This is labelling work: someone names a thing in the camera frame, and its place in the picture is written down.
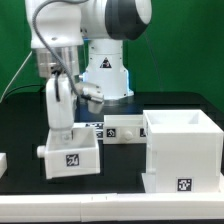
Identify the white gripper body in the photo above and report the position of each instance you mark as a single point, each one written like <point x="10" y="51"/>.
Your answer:
<point x="59" y="104"/>

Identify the white front drawer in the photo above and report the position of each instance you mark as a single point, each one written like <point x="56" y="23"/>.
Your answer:
<point x="75" y="157"/>

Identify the white drawer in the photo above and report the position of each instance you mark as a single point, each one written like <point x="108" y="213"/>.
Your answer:
<point x="75" y="157"/>
<point x="123" y="129"/>

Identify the white drawer cabinet box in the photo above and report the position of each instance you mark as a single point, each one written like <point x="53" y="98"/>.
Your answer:
<point x="183" y="152"/>

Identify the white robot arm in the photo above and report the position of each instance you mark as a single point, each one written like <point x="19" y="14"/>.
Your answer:
<point x="79" y="48"/>

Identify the white rear drawer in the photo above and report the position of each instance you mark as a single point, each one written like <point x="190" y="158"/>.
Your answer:
<point x="123" y="129"/>

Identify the white left fence block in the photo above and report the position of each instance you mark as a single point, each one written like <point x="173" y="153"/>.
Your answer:
<point x="3" y="163"/>

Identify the white front fence rail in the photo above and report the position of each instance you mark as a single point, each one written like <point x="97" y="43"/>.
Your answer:
<point x="111" y="207"/>

